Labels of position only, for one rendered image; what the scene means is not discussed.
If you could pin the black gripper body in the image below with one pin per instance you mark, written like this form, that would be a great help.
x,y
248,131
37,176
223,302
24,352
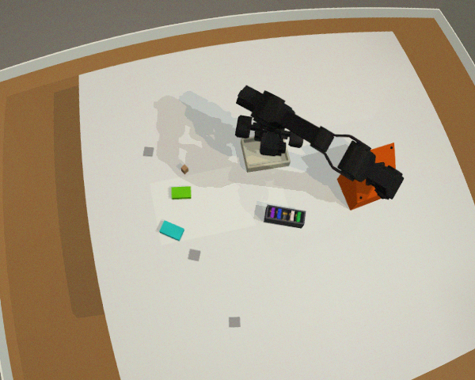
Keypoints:
x,y
244,125

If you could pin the green rectangular block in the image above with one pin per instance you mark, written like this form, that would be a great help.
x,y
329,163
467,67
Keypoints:
x,y
181,193

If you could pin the teal rectangular block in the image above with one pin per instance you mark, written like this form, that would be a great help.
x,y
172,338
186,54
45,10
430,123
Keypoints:
x,y
171,230

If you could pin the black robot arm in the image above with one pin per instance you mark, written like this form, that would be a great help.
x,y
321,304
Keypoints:
x,y
358,162

